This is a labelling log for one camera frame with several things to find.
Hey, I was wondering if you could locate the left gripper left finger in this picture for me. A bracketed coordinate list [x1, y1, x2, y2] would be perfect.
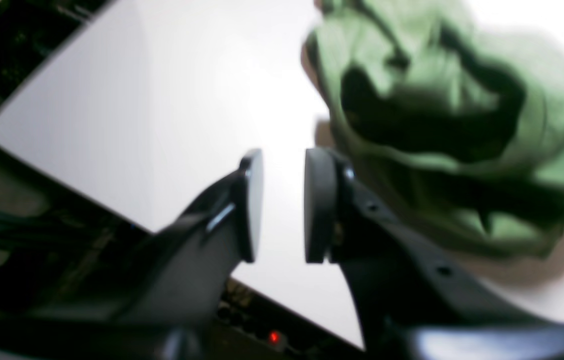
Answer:
[0, 149, 264, 360]

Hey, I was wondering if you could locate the green t-shirt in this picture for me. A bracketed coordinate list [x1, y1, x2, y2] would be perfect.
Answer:
[304, 0, 564, 258]

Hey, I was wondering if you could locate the black power strip red light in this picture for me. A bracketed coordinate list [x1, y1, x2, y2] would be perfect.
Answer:
[208, 278, 366, 360]

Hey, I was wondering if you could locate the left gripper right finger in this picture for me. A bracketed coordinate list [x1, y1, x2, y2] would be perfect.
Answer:
[304, 147, 564, 360]

